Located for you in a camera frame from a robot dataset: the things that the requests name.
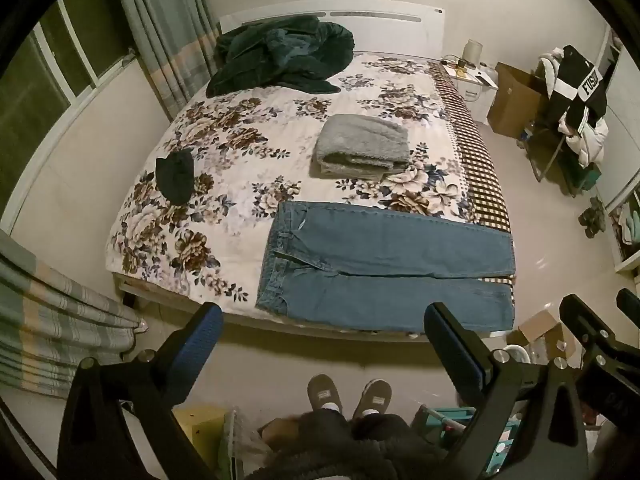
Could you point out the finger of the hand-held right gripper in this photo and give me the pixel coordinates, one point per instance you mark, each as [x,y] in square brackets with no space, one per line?
[630,305]
[580,322]

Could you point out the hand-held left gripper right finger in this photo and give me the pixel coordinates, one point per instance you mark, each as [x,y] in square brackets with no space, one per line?
[447,342]

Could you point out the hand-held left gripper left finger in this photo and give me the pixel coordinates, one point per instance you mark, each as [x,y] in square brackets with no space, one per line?
[206,331]

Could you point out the blue denim pants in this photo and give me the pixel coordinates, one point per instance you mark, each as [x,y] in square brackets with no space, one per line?
[380,265]

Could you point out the small open cardboard box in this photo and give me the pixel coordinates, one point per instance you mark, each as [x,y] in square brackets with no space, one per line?
[542,332]

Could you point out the white shelf unit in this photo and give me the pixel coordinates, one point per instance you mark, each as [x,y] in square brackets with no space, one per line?
[627,235]

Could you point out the teal box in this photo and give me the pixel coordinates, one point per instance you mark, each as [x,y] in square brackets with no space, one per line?
[450,420]

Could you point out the grey slipper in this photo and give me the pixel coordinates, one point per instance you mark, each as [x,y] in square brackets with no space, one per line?
[325,394]
[372,399]

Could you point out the pair of dark floor slippers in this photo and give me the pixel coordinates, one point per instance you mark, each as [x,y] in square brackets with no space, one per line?
[592,217]

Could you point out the yellow box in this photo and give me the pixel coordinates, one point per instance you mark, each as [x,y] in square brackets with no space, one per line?
[200,430]

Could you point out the clear plastic bag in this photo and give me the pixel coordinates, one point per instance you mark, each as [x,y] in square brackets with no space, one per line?
[245,447]

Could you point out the person's dark fleece clothing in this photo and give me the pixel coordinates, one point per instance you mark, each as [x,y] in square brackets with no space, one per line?
[345,447]

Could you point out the green striped curtain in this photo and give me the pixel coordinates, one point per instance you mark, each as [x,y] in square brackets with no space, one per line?
[55,320]
[165,35]

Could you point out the small dark green cloth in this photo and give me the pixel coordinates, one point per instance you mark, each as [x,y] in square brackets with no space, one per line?
[175,175]

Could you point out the chair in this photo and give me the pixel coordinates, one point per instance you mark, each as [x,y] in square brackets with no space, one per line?
[555,152]

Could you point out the floral bed blanket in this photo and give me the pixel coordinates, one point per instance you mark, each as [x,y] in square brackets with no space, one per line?
[260,160]

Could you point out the brown checked bed sheet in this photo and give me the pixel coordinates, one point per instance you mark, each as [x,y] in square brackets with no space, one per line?
[475,160]

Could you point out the folded grey fleece sweater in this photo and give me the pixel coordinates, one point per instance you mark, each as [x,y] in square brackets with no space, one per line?
[362,142]

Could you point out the black and white jacket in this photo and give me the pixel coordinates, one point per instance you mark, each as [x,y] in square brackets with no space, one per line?
[580,85]

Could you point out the large brown cardboard box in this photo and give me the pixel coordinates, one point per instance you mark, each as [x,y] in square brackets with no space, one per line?
[515,100]

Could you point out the white nightstand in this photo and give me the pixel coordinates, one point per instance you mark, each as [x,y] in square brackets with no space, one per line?
[475,92]

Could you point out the dark green fleece jacket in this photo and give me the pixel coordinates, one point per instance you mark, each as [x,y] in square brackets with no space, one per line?
[285,55]

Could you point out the white table lamp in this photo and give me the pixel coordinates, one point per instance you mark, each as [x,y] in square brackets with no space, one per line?
[472,51]

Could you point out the white bed headboard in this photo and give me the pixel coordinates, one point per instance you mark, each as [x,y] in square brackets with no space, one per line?
[380,25]

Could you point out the window with white frame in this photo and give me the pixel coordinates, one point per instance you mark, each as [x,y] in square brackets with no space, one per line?
[45,80]

